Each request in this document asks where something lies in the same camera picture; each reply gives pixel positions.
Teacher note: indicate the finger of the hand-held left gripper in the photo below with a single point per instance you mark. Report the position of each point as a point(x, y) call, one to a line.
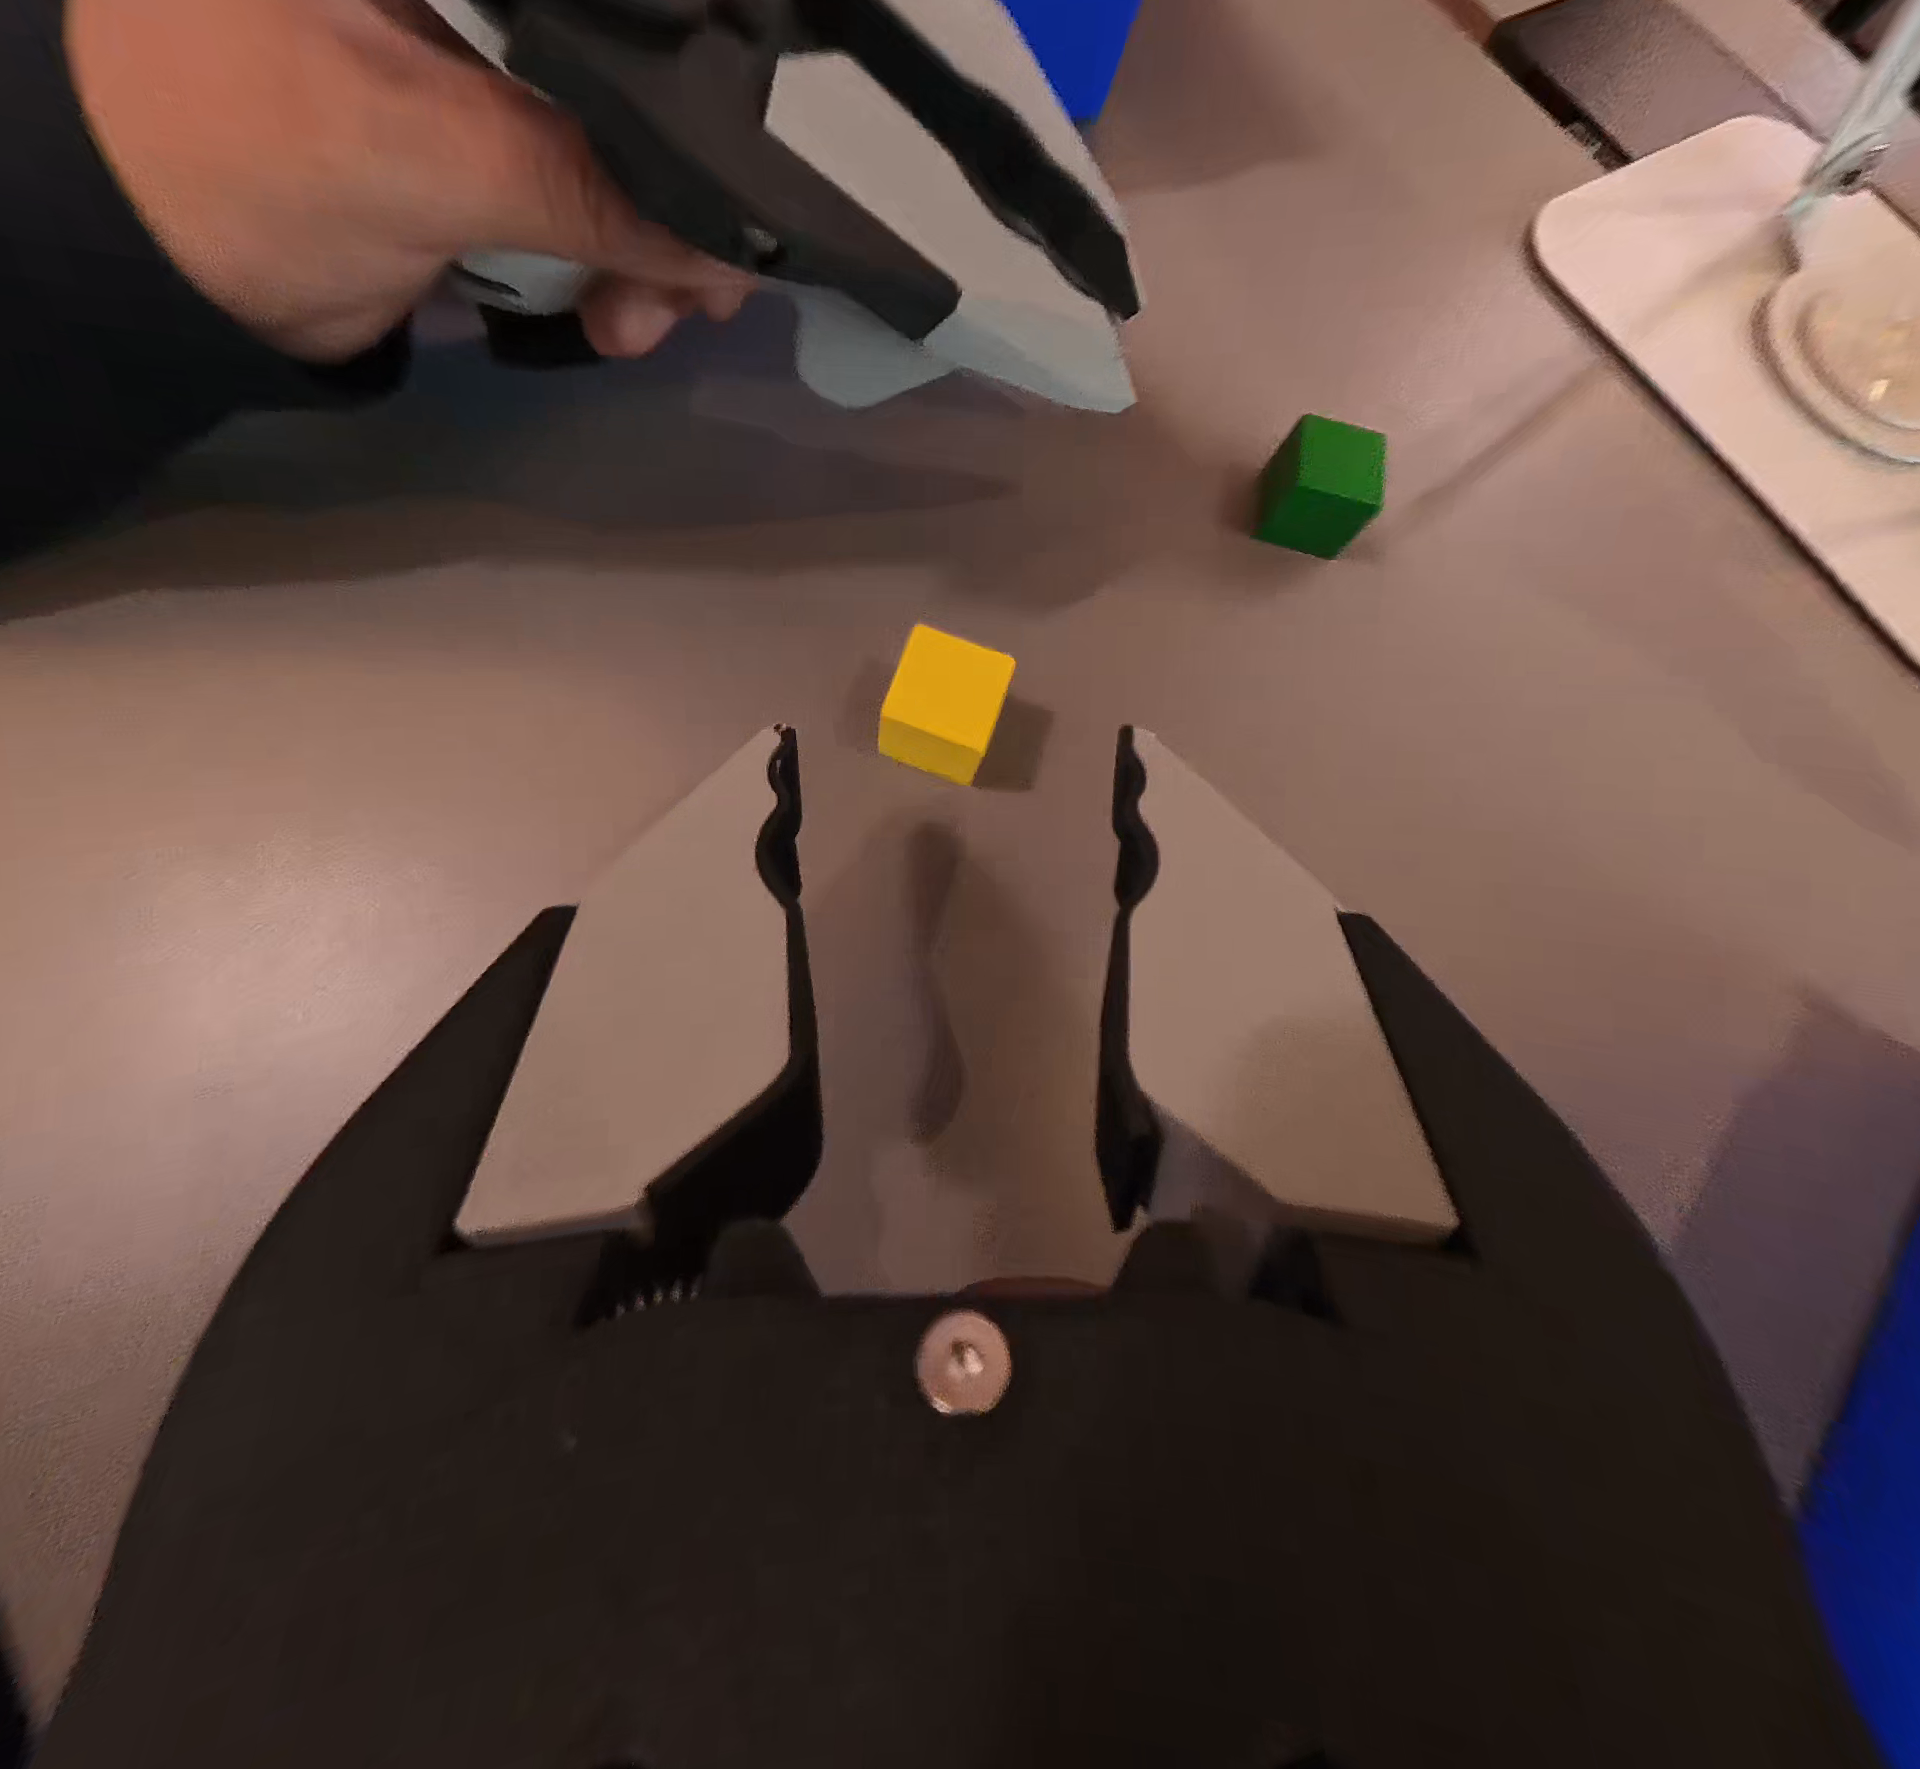
point(921, 203)
point(944, 14)

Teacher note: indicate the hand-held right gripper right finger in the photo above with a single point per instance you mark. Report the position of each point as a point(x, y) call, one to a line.
point(1275, 1031)

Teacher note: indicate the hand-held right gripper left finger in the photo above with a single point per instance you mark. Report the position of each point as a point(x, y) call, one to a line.
point(656, 1021)

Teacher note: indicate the yellow wooden cube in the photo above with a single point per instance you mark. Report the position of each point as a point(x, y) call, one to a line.
point(941, 702)

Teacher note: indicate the person's left forearm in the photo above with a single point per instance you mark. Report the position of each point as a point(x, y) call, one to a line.
point(76, 345)

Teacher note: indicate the person's left hand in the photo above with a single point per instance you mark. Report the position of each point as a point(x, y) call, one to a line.
point(320, 130)

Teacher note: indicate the green wooden cube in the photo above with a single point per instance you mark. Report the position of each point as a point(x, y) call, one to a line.
point(1322, 491)

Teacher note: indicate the black smartphone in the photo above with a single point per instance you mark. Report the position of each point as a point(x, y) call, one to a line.
point(1634, 62)

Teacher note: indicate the white metal board stand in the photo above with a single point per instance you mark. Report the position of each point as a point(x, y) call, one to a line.
point(1675, 297)

